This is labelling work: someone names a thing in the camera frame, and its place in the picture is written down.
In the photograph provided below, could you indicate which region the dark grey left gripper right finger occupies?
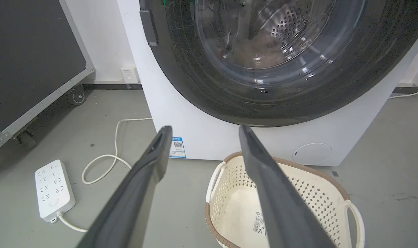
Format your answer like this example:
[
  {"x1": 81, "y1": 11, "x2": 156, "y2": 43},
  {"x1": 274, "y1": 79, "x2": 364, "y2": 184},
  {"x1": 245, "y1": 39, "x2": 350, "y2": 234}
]
[{"x1": 239, "y1": 124, "x2": 337, "y2": 248}]

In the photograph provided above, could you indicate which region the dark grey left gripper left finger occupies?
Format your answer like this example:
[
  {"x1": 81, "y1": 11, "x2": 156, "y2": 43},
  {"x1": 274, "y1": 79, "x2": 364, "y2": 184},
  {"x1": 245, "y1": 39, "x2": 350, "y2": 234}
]
[{"x1": 76, "y1": 126, "x2": 173, "y2": 248}]

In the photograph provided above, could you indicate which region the white front-load washing machine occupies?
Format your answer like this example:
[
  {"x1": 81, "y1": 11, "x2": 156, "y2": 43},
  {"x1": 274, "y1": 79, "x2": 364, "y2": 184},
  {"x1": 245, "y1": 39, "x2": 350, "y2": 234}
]
[{"x1": 116, "y1": 0, "x2": 418, "y2": 167}]

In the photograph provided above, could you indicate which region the black round washing machine door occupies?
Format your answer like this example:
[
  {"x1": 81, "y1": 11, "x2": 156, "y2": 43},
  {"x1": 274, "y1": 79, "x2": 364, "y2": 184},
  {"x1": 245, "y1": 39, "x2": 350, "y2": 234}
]
[{"x1": 139, "y1": 0, "x2": 418, "y2": 127}]

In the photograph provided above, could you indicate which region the white barcode label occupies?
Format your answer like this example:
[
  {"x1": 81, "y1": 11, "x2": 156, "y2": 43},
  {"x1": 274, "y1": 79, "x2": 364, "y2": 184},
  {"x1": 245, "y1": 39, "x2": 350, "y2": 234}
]
[{"x1": 253, "y1": 211, "x2": 266, "y2": 237}]

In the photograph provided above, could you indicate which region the cream perforated laundry basket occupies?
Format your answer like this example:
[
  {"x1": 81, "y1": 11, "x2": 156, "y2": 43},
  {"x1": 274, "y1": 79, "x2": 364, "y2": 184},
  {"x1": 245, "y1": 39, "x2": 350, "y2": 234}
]
[{"x1": 205, "y1": 152, "x2": 365, "y2": 248}]

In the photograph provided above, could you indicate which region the blue energy label sticker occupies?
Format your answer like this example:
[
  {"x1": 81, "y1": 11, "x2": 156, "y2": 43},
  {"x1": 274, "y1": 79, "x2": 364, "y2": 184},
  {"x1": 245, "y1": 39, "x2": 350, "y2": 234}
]
[{"x1": 169, "y1": 137, "x2": 186, "y2": 158}]

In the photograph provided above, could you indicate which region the white power strip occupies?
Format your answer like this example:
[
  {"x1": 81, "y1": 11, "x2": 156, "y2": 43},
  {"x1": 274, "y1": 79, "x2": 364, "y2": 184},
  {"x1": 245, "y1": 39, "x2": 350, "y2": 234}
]
[{"x1": 34, "y1": 159, "x2": 76, "y2": 224}]

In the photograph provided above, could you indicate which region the black flight case with casters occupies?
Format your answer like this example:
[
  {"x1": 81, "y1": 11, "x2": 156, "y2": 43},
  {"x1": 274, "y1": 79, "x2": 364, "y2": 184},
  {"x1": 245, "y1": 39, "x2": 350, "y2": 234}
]
[{"x1": 0, "y1": 0, "x2": 95, "y2": 178}]

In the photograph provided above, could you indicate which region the white power cable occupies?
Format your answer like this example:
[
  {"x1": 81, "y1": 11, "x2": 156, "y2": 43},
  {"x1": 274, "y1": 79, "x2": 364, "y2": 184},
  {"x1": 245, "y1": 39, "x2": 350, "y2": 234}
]
[{"x1": 57, "y1": 117, "x2": 153, "y2": 233}]

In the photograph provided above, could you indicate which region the white wall socket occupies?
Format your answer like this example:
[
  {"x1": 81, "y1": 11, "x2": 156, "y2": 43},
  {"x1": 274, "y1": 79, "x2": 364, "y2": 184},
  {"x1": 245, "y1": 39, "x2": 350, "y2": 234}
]
[{"x1": 121, "y1": 66, "x2": 140, "y2": 84}]

